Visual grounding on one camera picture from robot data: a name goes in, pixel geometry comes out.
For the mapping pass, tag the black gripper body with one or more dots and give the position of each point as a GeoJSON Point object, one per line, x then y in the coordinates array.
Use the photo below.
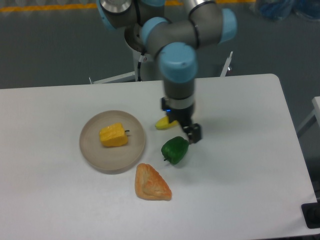
{"type": "Point", "coordinates": [178, 110]}

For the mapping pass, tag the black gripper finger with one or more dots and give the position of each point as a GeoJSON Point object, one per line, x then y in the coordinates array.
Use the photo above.
{"type": "Point", "coordinates": [193, 132]}

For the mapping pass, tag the yellow bell pepper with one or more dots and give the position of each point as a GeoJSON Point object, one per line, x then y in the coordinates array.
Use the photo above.
{"type": "Point", "coordinates": [113, 135]}

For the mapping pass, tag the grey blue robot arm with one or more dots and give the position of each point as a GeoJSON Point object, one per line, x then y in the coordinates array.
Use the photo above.
{"type": "Point", "coordinates": [173, 46]}

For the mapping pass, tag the green bell pepper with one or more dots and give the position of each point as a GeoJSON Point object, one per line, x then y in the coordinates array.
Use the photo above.
{"type": "Point", "coordinates": [175, 149]}

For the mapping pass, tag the beige round plate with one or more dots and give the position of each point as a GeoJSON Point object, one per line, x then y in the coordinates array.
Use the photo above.
{"type": "Point", "coordinates": [112, 160]}

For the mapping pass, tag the yellow banana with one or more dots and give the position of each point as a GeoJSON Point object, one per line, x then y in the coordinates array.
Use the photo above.
{"type": "Point", "coordinates": [164, 123]}

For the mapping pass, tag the triangular puff pastry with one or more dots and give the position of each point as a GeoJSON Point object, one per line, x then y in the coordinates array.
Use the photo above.
{"type": "Point", "coordinates": [149, 184]}

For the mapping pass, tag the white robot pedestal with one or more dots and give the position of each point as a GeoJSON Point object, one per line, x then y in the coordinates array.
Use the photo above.
{"type": "Point", "coordinates": [145, 68]}

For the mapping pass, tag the white metal frame leg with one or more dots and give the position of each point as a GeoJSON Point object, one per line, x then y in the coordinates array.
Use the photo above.
{"type": "Point", "coordinates": [227, 65]}

